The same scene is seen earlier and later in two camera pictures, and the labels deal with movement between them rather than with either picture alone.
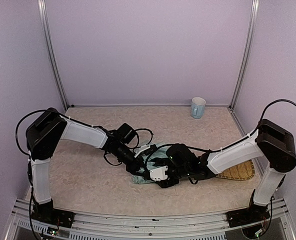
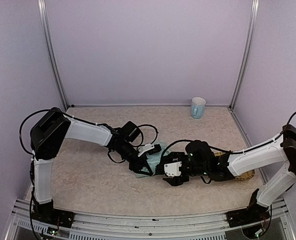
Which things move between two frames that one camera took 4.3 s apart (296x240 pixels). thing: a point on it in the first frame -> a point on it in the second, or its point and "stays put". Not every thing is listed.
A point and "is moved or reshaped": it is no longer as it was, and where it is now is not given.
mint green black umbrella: x=159 y=152 is moved or reshaped
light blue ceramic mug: x=198 y=105 stays put
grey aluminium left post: x=42 y=8 stays put
